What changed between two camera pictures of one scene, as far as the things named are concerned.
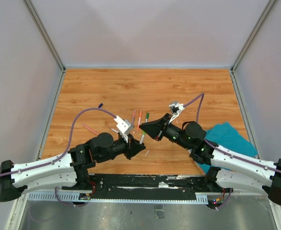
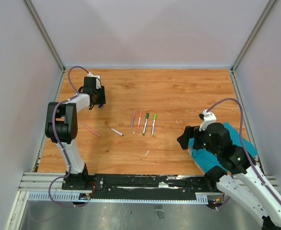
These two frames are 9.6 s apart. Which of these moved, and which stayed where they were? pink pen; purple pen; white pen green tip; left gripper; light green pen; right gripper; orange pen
Moved: left gripper; right gripper; light green pen
Stayed: pink pen; white pen green tip; purple pen; orange pen
